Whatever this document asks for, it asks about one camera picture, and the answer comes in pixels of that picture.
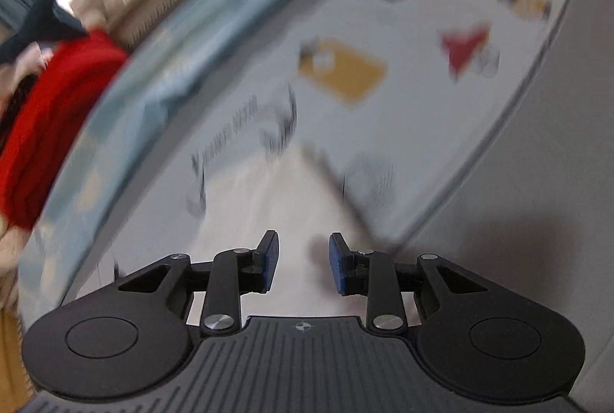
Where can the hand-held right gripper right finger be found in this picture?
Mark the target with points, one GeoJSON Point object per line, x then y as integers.
{"type": "Point", "coordinates": [337, 264]}

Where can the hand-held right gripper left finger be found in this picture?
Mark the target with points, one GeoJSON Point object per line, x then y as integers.
{"type": "Point", "coordinates": [270, 262]}

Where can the white garment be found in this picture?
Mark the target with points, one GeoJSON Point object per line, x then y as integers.
{"type": "Point", "coordinates": [288, 206]}

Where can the printed cartoon blanket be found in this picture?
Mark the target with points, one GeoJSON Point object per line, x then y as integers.
{"type": "Point", "coordinates": [407, 106]}

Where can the grey bed mat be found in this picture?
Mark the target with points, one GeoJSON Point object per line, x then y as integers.
{"type": "Point", "coordinates": [551, 154]}

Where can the red cloth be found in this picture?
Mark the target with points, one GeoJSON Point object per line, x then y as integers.
{"type": "Point", "coordinates": [52, 106]}

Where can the dark blue cloth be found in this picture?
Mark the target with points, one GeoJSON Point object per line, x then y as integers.
{"type": "Point", "coordinates": [48, 19]}

